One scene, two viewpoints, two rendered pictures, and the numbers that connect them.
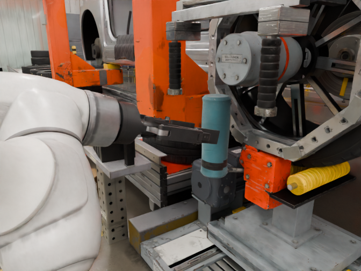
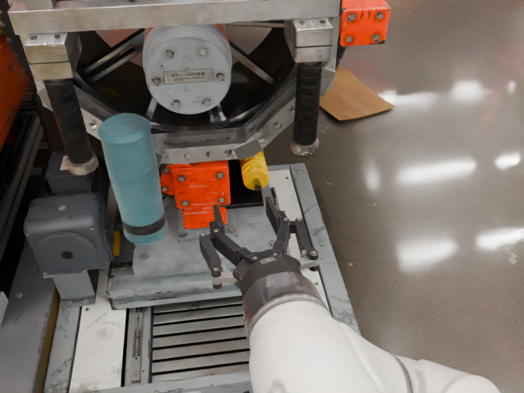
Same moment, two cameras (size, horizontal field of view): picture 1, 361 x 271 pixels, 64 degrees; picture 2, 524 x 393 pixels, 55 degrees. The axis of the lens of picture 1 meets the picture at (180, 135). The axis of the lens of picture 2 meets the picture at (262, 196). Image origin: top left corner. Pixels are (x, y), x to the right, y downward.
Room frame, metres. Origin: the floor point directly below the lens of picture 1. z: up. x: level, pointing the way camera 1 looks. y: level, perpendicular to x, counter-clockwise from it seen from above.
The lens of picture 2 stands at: (0.35, 0.44, 1.22)
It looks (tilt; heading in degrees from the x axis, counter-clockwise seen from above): 42 degrees down; 296
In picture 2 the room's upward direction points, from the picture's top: straight up
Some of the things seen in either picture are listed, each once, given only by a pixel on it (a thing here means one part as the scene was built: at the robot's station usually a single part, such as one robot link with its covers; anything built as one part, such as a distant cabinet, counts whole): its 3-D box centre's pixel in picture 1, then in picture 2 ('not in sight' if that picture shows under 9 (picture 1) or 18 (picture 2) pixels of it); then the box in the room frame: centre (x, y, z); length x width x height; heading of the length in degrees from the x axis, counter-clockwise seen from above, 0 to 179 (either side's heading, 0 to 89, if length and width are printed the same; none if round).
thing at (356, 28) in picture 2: not in sight; (358, 19); (0.58, -0.45, 0.85); 0.09 x 0.08 x 0.07; 34
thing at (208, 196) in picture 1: (234, 186); (84, 214); (1.23, -0.26, 0.26); 0.42 x 0.18 x 0.35; 124
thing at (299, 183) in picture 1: (319, 175); (249, 148); (0.80, -0.42, 0.51); 0.29 x 0.06 x 0.06; 124
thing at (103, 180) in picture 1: (112, 197); not in sight; (1.21, 0.32, 0.21); 0.10 x 0.10 x 0.42; 34
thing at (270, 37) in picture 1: (268, 75); (306, 104); (0.57, -0.17, 0.83); 0.04 x 0.04 x 0.16
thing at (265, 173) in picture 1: (273, 174); (201, 177); (0.86, -0.31, 0.48); 0.16 x 0.12 x 0.17; 124
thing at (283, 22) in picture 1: (283, 21); (306, 31); (0.59, -0.20, 0.93); 0.09 x 0.05 x 0.05; 124
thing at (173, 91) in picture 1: (174, 66); (70, 122); (0.85, 0.02, 0.83); 0.04 x 0.04 x 0.16
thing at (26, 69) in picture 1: (37, 70); not in sight; (7.05, 3.44, 0.39); 0.66 x 0.66 x 0.24
